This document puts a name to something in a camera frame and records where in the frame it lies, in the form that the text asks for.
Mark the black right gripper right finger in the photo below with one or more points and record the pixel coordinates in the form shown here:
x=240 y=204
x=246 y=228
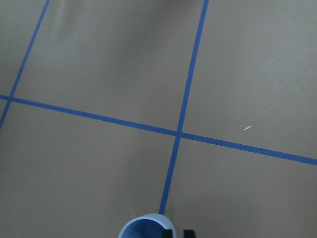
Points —
x=189 y=234

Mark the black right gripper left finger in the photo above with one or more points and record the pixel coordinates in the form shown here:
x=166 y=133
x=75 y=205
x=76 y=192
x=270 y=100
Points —
x=167 y=233

